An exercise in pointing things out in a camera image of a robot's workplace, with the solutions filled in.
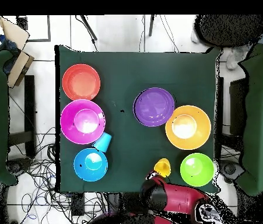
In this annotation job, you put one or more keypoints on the blue bowl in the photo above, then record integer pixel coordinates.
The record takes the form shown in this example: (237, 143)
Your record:
(90, 168)

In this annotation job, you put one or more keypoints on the person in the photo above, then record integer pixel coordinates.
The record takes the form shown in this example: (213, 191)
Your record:
(226, 30)

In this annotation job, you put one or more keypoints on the green bowl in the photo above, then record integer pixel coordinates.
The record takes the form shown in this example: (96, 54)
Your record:
(197, 169)

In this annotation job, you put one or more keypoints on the cardboard box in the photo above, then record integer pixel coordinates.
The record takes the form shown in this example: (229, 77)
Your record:
(19, 67)

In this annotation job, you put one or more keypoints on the yellow cup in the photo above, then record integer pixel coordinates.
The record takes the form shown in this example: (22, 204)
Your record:
(162, 167)

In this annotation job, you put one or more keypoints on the large orange bowl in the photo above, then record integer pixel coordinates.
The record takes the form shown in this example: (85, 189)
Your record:
(201, 128)

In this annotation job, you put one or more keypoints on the black bench frame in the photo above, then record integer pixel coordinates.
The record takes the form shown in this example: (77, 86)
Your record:
(29, 105)

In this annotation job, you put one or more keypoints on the orange-red shallow bowl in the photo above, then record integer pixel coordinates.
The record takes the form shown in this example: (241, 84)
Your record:
(81, 82)

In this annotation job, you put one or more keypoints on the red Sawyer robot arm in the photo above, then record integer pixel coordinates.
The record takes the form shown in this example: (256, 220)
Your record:
(177, 198)

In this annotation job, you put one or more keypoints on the dark green table cloth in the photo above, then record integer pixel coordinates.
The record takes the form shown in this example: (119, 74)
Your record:
(133, 67)

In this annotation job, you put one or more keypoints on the blue cup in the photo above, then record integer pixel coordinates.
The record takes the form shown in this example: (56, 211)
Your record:
(103, 141)

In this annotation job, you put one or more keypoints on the black tripod leg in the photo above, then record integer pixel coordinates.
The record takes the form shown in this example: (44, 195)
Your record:
(89, 28)
(151, 25)

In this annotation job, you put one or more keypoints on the black stand base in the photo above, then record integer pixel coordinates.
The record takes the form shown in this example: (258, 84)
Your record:
(18, 165)
(231, 170)

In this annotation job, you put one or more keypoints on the purple bowl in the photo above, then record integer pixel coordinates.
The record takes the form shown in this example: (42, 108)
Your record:
(153, 107)

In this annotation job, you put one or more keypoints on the black box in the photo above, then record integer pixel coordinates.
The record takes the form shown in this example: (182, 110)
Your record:
(238, 105)

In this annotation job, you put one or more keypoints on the black square floor frame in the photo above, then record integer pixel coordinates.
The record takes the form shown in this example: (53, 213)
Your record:
(48, 28)

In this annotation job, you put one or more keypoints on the large magenta bowl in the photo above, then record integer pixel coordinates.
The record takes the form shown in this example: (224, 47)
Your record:
(70, 126)

